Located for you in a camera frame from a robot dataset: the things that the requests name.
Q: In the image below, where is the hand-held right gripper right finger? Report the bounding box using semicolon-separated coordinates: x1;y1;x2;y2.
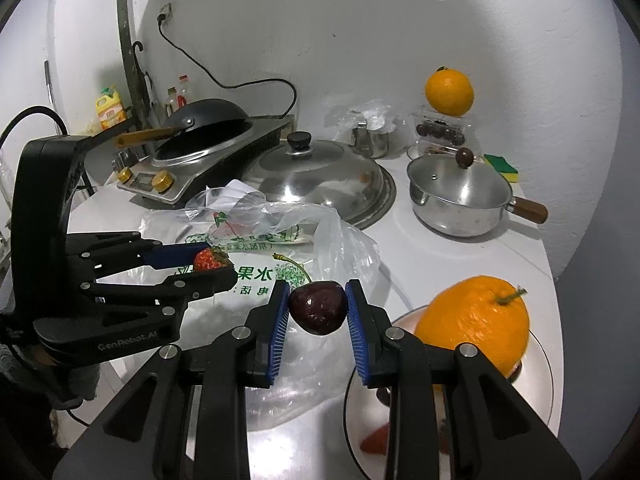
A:
344;280;583;480

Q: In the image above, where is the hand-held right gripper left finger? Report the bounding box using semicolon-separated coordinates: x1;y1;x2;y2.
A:
52;280;293;480

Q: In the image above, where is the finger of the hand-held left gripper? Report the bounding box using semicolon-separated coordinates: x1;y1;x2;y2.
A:
79;266;239;307
67;231;211;282

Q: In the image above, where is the red strawberry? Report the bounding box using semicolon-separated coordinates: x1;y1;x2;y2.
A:
361;422;391;456
193;246;233;273

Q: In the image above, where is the clear printed plastic bag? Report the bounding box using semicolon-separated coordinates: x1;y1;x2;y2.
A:
140;202;382;433

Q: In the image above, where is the large orange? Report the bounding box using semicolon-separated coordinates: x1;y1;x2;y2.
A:
414;275;531;381

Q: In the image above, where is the white plate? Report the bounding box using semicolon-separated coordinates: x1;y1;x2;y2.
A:
342;305;556;467

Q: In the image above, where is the crumpled white plastic bag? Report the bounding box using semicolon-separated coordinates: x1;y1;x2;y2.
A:
185;179;273;223

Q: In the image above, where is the steel induction cooker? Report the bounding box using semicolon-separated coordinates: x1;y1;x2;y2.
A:
116;115;296;206

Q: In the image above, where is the black metal rack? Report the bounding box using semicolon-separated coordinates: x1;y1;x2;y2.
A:
75;110;151;196

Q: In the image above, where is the small steel pot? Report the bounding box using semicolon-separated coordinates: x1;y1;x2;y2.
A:
407;157;548;238

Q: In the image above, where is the large steel lid black knob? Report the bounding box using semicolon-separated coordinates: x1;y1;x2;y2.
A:
241;131;387;221

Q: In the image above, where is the yellow detergent bottle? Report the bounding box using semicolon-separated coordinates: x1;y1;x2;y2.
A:
95;85;126;131

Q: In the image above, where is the black umbrella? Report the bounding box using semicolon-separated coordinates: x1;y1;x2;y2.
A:
131;40;156;126

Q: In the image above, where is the small pot lid wooden knob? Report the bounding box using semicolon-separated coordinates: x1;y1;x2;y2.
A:
407;147;513;208

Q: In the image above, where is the small white dish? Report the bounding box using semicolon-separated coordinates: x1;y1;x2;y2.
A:
406;142;441;161

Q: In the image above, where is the grey vertical pipe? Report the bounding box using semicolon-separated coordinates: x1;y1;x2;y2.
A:
115;0;146;161

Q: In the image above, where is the green yellow sponge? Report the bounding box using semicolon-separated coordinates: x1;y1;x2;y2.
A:
483;154;521;183

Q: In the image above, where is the small orange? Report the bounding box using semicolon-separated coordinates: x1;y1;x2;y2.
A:
425;66;474;117

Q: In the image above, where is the black wok wooden handle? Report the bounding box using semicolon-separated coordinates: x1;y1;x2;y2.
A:
116;98;253;166

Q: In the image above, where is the black cooker power cable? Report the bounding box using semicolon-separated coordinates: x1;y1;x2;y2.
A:
157;12;298;118

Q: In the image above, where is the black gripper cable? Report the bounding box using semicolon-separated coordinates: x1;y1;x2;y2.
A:
0;106;68;146

